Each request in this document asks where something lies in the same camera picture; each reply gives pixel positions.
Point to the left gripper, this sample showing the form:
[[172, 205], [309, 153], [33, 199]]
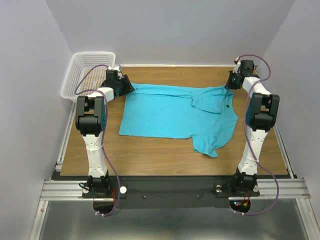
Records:
[[126, 85]]

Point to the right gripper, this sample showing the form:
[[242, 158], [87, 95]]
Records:
[[230, 83]]

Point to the turquoise t shirt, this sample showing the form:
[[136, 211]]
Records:
[[204, 115]]

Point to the white plastic basket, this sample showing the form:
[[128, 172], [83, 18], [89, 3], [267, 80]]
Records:
[[86, 70]]

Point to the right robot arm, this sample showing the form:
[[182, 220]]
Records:
[[261, 109]]

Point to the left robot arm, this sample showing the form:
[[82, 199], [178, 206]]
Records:
[[91, 121]]

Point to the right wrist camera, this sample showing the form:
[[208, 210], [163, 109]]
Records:
[[237, 68]]

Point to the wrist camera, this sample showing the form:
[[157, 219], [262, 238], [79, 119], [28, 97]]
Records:
[[117, 68], [237, 68]]

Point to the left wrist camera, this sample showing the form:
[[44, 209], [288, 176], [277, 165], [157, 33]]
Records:
[[117, 68]]

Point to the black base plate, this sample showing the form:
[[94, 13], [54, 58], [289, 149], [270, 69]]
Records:
[[165, 192]]

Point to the aluminium frame rail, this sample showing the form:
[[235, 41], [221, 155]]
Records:
[[284, 213]]

